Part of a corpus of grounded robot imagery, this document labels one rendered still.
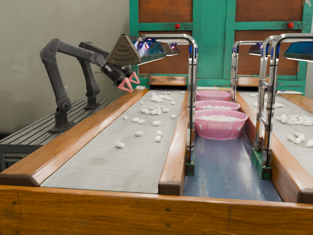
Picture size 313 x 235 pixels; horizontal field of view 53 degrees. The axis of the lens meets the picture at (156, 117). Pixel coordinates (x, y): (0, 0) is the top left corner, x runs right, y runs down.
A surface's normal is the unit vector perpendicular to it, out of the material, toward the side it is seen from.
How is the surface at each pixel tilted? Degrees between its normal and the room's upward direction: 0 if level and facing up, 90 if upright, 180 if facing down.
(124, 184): 0
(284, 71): 89
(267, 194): 0
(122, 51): 90
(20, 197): 90
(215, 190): 0
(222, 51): 90
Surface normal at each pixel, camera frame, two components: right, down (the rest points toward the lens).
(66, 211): -0.13, 0.22
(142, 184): 0.00, -0.98
